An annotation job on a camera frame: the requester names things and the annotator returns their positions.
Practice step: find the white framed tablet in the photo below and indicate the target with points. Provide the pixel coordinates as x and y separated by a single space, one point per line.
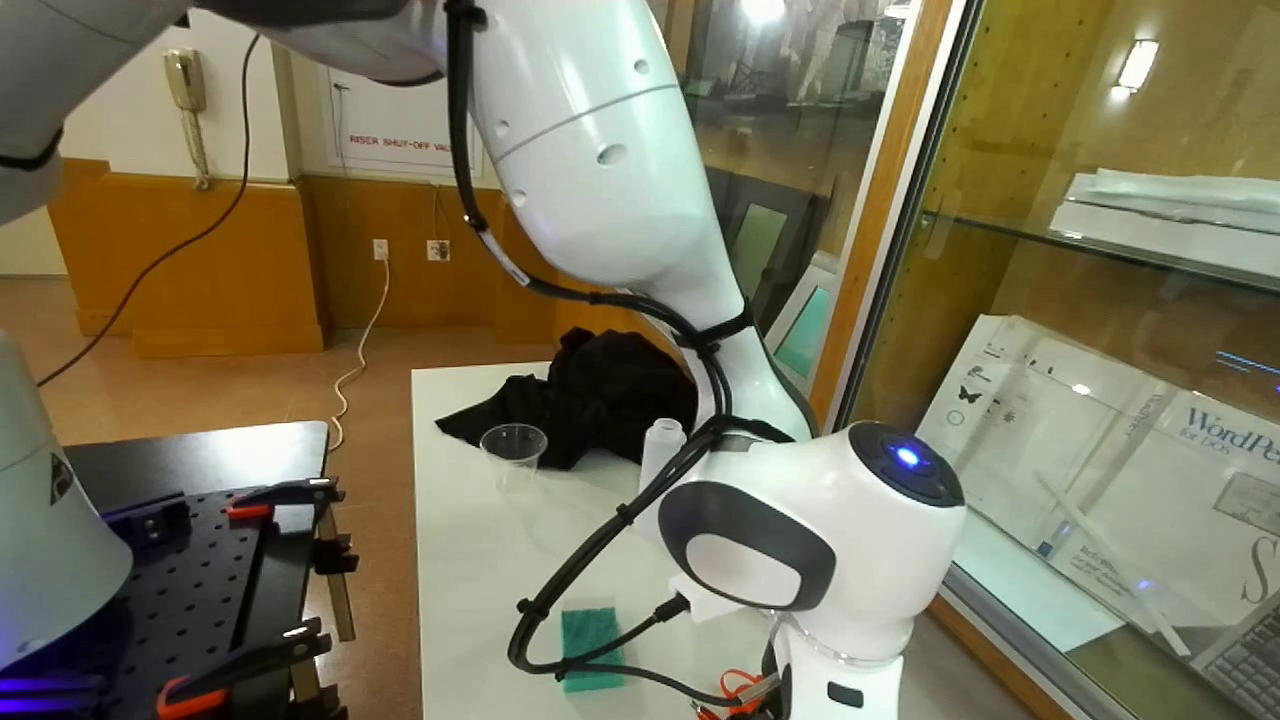
805 327

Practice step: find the beige wall phone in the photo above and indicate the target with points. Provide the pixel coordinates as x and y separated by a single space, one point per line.
184 80

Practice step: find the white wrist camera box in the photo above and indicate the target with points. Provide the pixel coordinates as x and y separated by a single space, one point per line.
825 675

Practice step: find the flat white paper sheet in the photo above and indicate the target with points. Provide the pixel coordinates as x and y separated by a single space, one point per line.
1024 590

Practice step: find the white wall outlet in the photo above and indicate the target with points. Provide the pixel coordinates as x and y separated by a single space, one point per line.
436 251
383 251

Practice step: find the printed newspaper sheets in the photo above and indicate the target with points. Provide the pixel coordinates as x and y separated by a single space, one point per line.
1121 463

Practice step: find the white sign red text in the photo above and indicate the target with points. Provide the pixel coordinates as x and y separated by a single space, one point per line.
395 132

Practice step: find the stack of white papers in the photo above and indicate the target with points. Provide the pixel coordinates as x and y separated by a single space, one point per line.
1183 215

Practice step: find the glass display cabinet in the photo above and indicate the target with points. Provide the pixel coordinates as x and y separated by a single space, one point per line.
1043 334

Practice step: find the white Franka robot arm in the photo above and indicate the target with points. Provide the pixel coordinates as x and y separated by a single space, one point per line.
600 132

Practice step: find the green sponge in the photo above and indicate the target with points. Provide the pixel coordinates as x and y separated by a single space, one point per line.
591 648

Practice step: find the black cloth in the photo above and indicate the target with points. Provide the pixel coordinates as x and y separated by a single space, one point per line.
585 393

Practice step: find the black perforated breadboard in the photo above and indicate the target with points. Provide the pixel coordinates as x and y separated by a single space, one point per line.
173 584

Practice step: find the clear plastic cup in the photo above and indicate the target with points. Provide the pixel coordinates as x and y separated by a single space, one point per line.
515 445

